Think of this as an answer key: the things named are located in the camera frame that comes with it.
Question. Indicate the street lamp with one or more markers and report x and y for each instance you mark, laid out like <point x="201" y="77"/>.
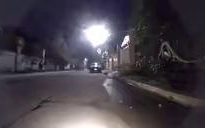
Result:
<point x="96" y="34"/>

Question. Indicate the pale concrete kerb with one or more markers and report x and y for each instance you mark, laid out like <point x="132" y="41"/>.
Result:
<point x="163" y="94"/>

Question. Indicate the building with lit front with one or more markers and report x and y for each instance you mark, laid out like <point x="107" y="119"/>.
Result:
<point x="123" y="55"/>

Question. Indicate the dark asphalt road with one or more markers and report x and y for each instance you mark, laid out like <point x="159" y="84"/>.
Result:
<point x="73" y="93"/>

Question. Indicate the pale post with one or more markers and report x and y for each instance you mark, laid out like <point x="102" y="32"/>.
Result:
<point x="43" y="59"/>

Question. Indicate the dark tree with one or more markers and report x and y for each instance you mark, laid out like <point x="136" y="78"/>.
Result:
<point x="156" y="36"/>

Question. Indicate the dark car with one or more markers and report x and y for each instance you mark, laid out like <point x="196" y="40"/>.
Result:
<point x="95" y="67"/>

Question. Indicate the pole with sign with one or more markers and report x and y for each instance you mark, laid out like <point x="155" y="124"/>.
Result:
<point x="19" y="50"/>

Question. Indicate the pale wall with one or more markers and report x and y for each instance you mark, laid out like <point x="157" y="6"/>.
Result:
<point x="3" y="61"/>

